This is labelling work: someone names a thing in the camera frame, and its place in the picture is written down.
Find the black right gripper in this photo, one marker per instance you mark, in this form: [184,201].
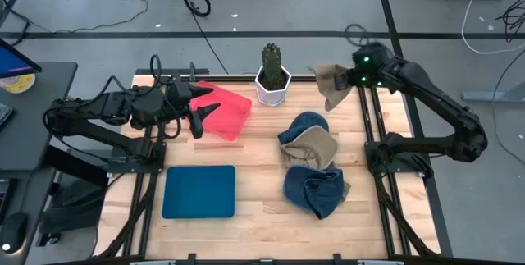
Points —
[369,68]

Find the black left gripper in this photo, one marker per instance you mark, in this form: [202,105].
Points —
[180,92]

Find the blue denim baseball cap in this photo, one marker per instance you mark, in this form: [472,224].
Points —
[316,193]
[303,123]

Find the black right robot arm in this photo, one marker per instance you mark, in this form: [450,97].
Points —
[430,92]

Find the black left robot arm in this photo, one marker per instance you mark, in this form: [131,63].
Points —
[102,109]

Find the red translucent plastic bin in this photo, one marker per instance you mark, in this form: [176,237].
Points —
[229,113]

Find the white hexagonal plant pot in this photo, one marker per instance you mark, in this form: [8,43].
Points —
[270,97]

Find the green cactus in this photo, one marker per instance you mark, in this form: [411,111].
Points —
[272,64]

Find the blue rectangular mat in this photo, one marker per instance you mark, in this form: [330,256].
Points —
[199,193]

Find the grey desk foot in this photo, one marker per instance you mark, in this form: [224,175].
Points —
[492,96]

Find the black desk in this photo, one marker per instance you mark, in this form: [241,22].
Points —
[37,125]

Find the yellow round lid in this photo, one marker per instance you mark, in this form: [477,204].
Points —
[20,84]

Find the monitor with blue screen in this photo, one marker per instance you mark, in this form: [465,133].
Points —
[12,60]

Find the dark keyboard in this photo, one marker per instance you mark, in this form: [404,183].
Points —
[4,115]

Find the black computer mouse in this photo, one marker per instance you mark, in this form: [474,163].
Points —
[12,230]

